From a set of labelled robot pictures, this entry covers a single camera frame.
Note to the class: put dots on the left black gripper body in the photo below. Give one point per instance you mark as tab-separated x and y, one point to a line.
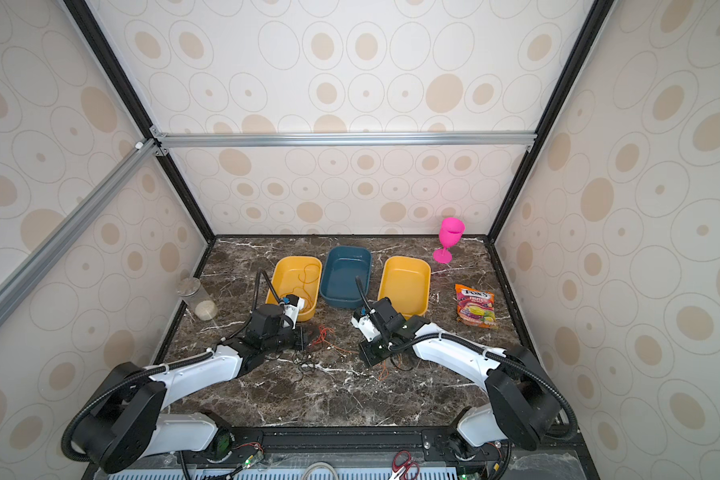
284	340

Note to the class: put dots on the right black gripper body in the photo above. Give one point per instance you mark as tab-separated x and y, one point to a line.
374	351

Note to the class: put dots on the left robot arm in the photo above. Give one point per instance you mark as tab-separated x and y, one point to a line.
126	418

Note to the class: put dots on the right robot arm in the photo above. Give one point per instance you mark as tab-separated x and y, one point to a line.
524	404

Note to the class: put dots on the right yellow plastic bin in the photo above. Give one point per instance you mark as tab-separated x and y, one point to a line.
406	283

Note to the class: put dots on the yellow plastic bin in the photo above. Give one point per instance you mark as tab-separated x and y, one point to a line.
406	283
299	275

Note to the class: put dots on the left yellow plastic bin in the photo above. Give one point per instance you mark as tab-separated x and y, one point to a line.
299	275

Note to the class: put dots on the clear jar with white powder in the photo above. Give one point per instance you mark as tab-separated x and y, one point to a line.
197	299

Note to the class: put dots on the teal plastic bin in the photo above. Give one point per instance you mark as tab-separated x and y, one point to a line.
338	284

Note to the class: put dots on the colourful snack bag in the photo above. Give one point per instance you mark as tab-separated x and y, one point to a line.
475	307

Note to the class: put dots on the pink plastic goblet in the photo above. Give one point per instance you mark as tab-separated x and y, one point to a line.
450	233

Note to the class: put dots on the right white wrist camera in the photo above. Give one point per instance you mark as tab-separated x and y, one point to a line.
366	326

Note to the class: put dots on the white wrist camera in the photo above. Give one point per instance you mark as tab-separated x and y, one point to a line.
292	305
366	326

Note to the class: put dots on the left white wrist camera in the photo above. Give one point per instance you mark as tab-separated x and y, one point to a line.
292	305

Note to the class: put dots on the red handled scissors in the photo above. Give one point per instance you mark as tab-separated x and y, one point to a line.
404	467

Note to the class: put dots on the horizontal aluminium rail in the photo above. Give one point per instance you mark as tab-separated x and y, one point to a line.
345	139

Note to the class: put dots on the diagonal aluminium rail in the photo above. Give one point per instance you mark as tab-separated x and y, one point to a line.
27	276

